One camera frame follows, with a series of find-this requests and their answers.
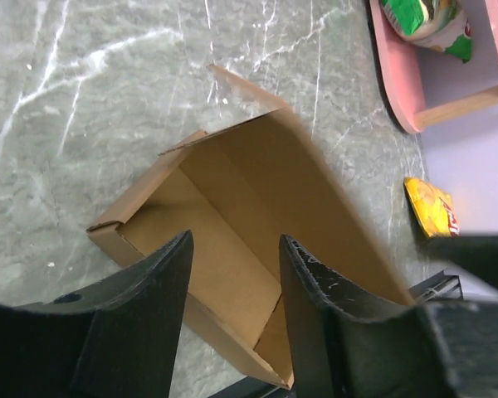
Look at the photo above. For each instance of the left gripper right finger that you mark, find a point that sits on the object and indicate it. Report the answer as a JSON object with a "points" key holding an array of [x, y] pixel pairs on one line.
{"points": [[346, 342]]}

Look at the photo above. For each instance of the green snack bag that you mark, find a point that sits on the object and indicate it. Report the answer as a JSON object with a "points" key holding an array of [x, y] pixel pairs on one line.
{"points": [[438, 25]]}

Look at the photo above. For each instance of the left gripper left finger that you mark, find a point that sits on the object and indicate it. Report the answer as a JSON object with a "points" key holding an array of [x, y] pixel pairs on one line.
{"points": [[115, 338]]}

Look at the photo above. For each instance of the pink three-tier shelf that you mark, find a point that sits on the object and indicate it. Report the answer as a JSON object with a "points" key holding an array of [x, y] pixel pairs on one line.
{"points": [[425, 88]]}

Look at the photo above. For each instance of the brown cardboard box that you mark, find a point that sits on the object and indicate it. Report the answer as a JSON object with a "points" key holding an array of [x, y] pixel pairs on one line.
{"points": [[239, 190]]}

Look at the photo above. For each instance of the yellow chip bag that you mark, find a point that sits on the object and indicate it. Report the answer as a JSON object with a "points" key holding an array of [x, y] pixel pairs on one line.
{"points": [[432, 208]]}

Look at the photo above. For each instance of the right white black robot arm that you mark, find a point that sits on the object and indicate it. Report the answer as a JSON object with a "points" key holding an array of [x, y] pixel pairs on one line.
{"points": [[476, 254]]}

